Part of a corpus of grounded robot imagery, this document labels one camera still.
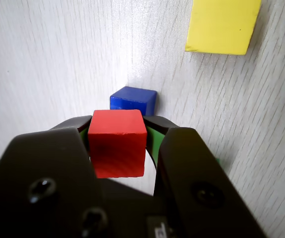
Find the green wooden cube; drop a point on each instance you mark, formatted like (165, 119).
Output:
(218, 163)

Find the red wooden cube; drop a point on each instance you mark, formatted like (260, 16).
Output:
(117, 143)

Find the blue wooden cube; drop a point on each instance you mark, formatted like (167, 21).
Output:
(132, 99)

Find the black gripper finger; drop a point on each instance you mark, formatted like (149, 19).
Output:
(45, 161)
(202, 188)

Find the yellow wooden cube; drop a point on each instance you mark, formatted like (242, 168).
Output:
(222, 24)

